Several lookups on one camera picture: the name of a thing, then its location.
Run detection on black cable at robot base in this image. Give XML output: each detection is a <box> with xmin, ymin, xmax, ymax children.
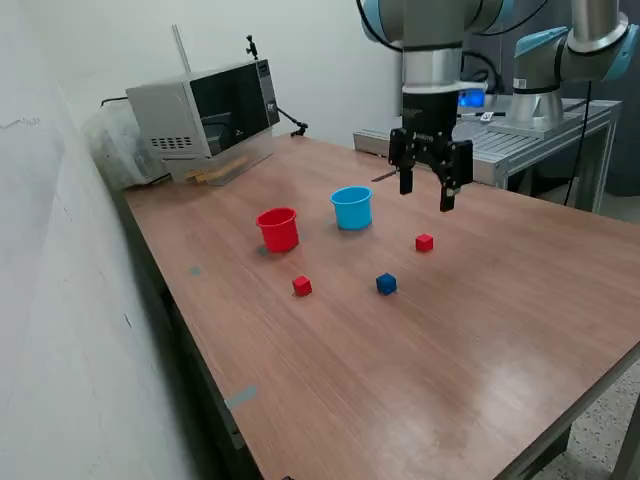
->
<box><xmin>563</xmin><ymin>82</ymin><xmax>594</xmax><ymax>207</ymax></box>

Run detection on long grey tape strip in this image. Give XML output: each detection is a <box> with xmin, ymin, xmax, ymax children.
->
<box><xmin>223</xmin><ymin>384</ymin><xmax>260</xmax><ymax>411</ymax></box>

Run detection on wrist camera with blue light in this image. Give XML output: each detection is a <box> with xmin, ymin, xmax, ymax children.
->
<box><xmin>457</xmin><ymin>87</ymin><xmax>489</xmax><ymax>109</ymax></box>

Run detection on thin metal rod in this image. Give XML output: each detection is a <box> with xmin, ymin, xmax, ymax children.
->
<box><xmin>172</xmin><ymin>23</ymin><xmax>193</xmax><ymax>76</ymax></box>

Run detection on clear plastic container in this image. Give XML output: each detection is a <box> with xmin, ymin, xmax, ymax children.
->
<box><xmin>169</xmin><ymin>127</ymin><xmax>276</xmax><ymax>187</ymax></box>

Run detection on silver microwave oven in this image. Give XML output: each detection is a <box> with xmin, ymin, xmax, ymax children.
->
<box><xmin>124</xmin><ymin>59</ymin><xmax>281</xmax><ymax>161</ymax></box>

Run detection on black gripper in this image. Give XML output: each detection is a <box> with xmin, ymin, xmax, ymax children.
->
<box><xmin>388</xmin><ymin>90</ymin><xmax>474</xmax><ymax>213</ymax></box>

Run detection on dark curtain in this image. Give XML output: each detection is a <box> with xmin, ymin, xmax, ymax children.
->
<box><xmin>459</xmin><ymin>0</ymin><xmax>640</xmax><ymax>199</ymax></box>

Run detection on blue plastic bin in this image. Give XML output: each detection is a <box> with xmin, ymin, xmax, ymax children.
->
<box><xmin>329</xmin><ymin>186</ymin><xmax>375</xmax><ymax>232</ymax></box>

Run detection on wooden pieces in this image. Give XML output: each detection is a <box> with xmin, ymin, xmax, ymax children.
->
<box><xmin>184</xmin><ymin>154</ymin><xmax>251</xmax><ymax>184</ymax></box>

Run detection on red plastic bin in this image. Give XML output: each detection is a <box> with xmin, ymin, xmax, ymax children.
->
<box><xmin>255</xmin><ymin>207</ymin><xmax>300</xmax><ymax>254</ymax></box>

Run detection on clear plastic bag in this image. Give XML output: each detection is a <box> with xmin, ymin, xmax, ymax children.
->
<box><xmin>82</xmin><ymin>107</ymin><xmax>171</xmax><ymax>191</ymax></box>

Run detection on aluminium robot base table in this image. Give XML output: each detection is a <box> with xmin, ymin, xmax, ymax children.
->
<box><xmin>353</xmin><ymin>92</ymin><xmax>624</xmax><ymax>214</ymax></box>

